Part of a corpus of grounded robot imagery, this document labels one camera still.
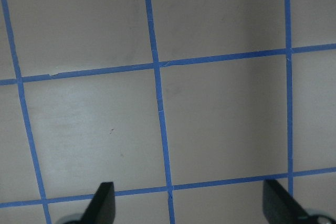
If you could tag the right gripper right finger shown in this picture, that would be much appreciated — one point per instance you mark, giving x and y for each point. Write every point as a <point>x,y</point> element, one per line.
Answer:
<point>279,206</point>

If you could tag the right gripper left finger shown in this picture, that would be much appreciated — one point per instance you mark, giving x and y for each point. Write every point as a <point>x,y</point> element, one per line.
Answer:
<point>102,206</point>

